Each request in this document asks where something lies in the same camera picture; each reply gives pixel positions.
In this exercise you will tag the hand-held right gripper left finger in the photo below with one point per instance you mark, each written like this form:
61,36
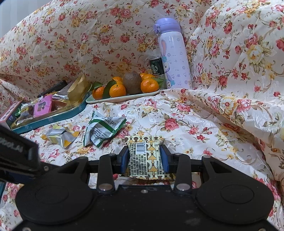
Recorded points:
125,163

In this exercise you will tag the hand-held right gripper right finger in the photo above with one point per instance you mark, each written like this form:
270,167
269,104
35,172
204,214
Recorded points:
164,162

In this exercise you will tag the yellow patterned snack packet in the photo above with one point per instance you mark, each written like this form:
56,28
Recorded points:
142,160

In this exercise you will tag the black white striped snack packet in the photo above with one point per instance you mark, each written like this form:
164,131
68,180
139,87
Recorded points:
26,112

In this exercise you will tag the dark coffee can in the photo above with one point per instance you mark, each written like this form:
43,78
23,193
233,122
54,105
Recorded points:
156,68

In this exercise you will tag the floral blanket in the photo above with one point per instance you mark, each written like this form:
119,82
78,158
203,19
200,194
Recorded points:
221,66

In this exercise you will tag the mandarin with leaves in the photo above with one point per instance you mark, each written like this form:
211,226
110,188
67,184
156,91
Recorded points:
98,92

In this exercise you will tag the pink snack packet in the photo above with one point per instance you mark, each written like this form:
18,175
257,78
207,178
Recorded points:
43,105

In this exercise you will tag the silver foil snack packet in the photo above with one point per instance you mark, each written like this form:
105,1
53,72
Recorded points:
62,96

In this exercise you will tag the teal gold tin lid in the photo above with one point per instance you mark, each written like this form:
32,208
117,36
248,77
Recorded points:
1,188

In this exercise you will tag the purple thermos bottle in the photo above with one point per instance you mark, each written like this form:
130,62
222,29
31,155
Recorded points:
174,57

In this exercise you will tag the white green snack packet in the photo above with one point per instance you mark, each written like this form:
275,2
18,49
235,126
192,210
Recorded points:
104,128

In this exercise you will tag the black remote control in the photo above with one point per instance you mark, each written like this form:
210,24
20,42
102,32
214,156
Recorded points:
53,87

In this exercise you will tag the silver yellow snack packet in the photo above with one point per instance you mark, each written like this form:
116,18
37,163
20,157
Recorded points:
60,136

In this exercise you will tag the brown paper snack packet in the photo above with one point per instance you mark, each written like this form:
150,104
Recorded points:
78,88

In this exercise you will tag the teal gold tin base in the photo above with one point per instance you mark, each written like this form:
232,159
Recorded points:
55,118

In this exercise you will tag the pale rectangular plate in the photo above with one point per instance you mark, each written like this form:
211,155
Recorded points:
124,97

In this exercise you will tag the pink white box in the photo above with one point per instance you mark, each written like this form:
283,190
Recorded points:
8,114

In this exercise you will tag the kiwi fruit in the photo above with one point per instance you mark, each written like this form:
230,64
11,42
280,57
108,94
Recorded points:
132,82

